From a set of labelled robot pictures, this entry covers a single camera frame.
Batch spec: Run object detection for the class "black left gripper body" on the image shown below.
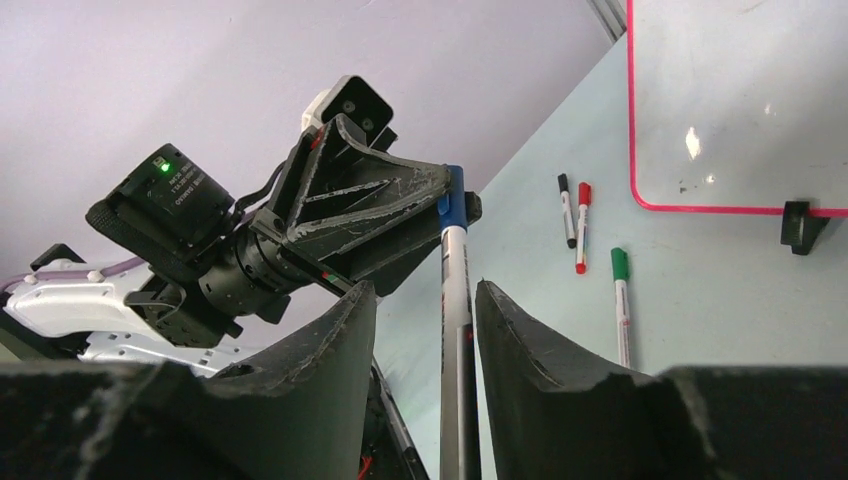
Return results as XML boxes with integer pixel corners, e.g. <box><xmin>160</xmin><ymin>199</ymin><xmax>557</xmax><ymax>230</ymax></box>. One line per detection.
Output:
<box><xmin>125</xmin><ymin>226</ymin><xmax>316</xmax><ymax>348</ymax></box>

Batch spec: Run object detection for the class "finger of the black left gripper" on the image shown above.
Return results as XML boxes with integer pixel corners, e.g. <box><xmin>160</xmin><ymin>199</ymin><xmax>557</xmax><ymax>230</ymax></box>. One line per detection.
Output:
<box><xmin>317</xmin><ymin>191</ymin><xmax>482</xmax><ymax>296</ymax></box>
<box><xmin>268</xmin><ymin>114</ymin><xmax>451</xmax><ymax>262</ymax></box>

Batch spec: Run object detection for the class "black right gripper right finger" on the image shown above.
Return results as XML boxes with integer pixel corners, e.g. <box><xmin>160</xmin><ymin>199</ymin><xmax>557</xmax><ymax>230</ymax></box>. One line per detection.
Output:
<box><xmin>475</xmin><ymin>280</ymin><xmax>847</xmax><ymax>479</ymax></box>

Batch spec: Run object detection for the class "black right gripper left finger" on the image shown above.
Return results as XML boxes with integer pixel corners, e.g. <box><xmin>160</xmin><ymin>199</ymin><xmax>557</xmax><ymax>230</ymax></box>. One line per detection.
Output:
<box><xmin>1</xmin><ymin>282</ymin><xmax>376</xmax><ymax>479</ymax></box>

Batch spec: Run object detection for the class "blue marker cap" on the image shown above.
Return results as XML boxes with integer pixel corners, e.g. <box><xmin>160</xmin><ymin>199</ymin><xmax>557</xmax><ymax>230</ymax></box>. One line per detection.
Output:
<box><xmin>437</xmin><ymin>165</ymin><xmax>468</xmax><ymax>230</ymax></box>

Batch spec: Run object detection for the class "pink framed whiteboard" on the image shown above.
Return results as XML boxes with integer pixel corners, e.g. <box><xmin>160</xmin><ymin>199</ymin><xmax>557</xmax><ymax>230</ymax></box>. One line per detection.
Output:
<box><xmin>627</xmin><ymin>0</ymin><xmax>847</xmax><ymax>217</ymax></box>

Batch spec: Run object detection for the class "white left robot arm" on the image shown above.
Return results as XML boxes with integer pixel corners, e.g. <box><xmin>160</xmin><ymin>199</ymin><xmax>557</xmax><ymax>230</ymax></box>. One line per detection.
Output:
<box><xmin>1</xmin><ymin>114</ymin><xmax>482</xmax><ymax>377</ymax></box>

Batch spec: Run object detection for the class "black whiteboard left foot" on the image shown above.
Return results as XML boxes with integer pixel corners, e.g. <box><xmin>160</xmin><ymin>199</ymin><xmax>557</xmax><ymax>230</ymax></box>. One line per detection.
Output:
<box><xmin>780</xmin><ymin>200</ymin><xmax>831</xmax><ymax>256</ymax></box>

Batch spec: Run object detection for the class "green cap marker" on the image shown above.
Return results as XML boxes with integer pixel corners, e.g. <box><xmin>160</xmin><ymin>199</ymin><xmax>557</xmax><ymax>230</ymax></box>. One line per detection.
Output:
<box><xmin>611</xmin><ymin>247</ymin><xmax>631</xmax><ymax>368</ymax></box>

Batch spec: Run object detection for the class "black cap marker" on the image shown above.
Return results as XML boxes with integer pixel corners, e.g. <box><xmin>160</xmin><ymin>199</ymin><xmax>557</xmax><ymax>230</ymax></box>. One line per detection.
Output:
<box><xmin>557</xmin><ymin>173</ymin><xmax>577</xmax><ymax>249</ymax></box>

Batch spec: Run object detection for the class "red cap marker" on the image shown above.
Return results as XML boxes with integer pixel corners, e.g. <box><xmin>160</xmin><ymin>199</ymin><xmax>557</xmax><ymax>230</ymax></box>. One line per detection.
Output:
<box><xmin>575</xmin><ymin>182</ymin><xmax>592</xmax><ymax>275</ymax></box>

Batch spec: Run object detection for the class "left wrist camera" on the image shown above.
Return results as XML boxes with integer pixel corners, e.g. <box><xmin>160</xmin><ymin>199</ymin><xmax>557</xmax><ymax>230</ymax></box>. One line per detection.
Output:
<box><xmin>301</xmin><ymin>75</ymin><xmax>398</xmax><ymax>152</ymax></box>

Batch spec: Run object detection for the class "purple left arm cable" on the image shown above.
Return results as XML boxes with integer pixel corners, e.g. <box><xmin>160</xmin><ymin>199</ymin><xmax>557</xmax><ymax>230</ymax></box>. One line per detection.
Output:
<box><xmin>0</xmin><ymin>254</ymin><xmax>150</xmax><ymax>296</ymax></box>

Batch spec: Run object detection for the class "aluminium frame profile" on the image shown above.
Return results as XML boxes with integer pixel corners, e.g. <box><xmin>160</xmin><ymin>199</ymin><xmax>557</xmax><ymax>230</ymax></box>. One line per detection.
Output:
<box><xmin>586</xmin><ymin>0</ymin><xmax>627</xmax><ymax>43</ymax></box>

